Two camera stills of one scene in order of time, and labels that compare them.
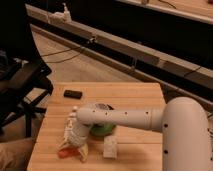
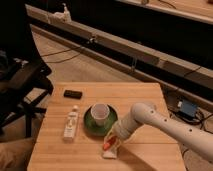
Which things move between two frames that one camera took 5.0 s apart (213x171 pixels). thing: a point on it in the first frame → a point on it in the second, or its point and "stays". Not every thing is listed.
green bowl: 102,128 stays
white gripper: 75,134 → 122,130
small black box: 73,94 stays
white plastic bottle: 71,129 stays
